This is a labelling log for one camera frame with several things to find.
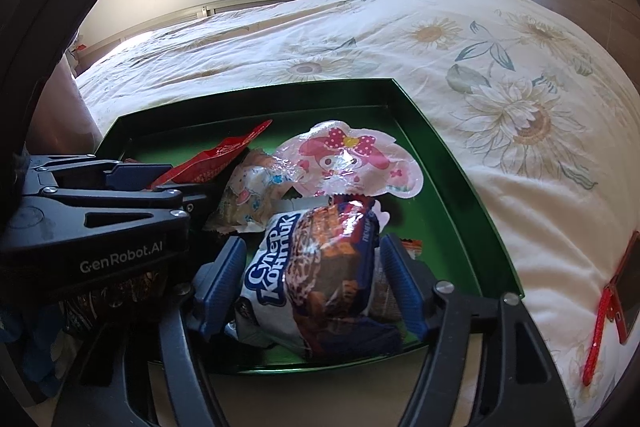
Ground blue cloth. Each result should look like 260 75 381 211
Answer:
0 302 68 400

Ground small clear cartoon packet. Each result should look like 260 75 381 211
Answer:
205 149 301 235

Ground beige candy packet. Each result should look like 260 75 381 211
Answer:
370 267 401 320

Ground pink cartoon snack packet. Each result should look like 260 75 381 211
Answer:
274 119 426 202

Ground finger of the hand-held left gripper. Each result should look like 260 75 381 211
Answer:
30 154 173 188
42 189 211 212

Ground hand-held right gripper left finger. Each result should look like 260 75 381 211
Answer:
52 236 248 427

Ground white and blue cookie packet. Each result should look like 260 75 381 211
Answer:
237 197 403 363

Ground green tray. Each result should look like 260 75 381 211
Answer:
92 78 525 376

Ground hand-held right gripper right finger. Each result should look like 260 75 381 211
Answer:
379 234 576 427

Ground brown wheat-print snack packet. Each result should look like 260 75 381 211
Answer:
60 272 168 338

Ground floral quilt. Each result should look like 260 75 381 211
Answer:
75 0 640 427

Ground red and white snack packet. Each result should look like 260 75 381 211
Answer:
150 119 274 188

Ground red phone case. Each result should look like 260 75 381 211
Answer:
582 231 640 387

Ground brown and black electric kettle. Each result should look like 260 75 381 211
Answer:
0 0 113 168

